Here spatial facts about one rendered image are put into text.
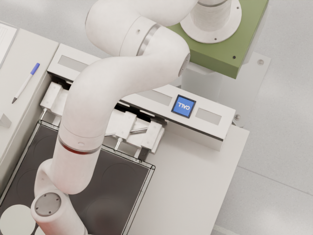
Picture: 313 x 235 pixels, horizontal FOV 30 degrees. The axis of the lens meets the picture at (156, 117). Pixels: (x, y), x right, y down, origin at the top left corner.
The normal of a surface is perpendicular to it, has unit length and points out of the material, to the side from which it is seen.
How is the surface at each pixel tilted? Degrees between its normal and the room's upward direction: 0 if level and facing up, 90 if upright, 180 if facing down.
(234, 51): 4
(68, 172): 55
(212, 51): 4
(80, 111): 48
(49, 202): 25
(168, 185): 0
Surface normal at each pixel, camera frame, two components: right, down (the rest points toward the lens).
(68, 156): -0.37, 0.52
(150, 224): -0.03, -0.30
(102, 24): -0.31, 0.02
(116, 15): 0.07, -0.48
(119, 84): 0.67, 0.26
